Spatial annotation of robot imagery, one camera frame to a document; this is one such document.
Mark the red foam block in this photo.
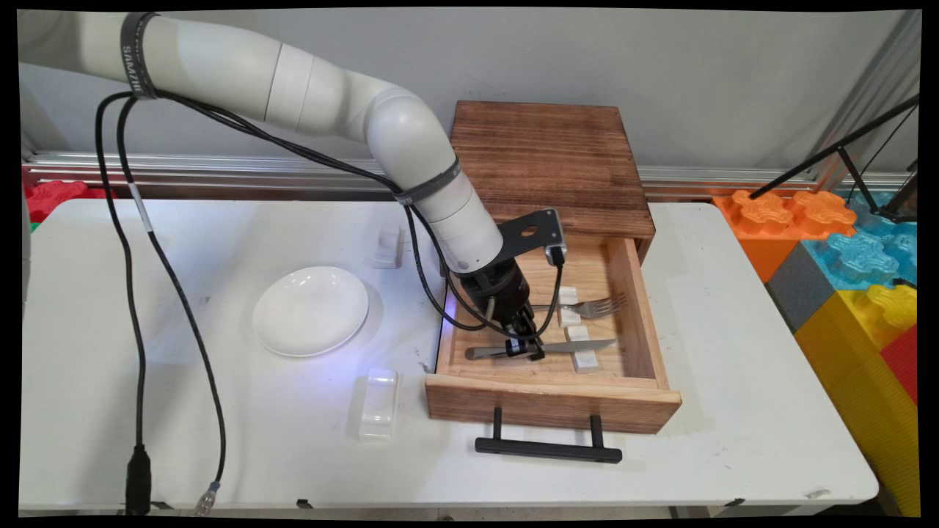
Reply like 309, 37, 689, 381
879, 326, 919, 406
26, 180, 112, 223

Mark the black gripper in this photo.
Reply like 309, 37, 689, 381
459, 258, 547, 361

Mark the grey foam block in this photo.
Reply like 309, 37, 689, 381
765, 242, 841, 335

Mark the blue foam block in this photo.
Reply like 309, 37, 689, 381
803, 192, 919, 291

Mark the light wooden drawer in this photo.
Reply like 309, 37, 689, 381
425, 233, 683, 435

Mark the steel fork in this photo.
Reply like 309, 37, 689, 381
528, 293, 629, 320

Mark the white round plate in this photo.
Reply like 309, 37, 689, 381
252, 265, 370, 358

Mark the black drawer handle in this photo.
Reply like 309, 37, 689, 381
475, 406, 623, 464

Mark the white plastic cutlery rest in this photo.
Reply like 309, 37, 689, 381
566, 325, 602, 374
357, 369, 399, 441
373, 226, 403, 269
557, 286, 582, 329

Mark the black tripod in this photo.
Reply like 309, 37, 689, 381
748, 95, 920, 225

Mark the orange foam block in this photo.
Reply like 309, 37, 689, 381
713, 189, 858, 284

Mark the steel serrated table knife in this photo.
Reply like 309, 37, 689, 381
464, 338, 618, 361

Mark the aluminium wall rail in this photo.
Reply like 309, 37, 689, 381
22, 152, 914, 196

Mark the black cable with white tag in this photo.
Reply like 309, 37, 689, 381
116, 92, 566, 516

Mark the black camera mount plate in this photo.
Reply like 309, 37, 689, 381
501, 208, 564, 259

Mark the black cable with thick plug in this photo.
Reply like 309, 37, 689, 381
94, 89, 514, 516

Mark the dark wooden cabinet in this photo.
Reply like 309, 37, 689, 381
447, 100, 656, 265

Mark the black velcro strap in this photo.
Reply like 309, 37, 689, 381
392, 158, 462, 207
120, 11, 161, 100

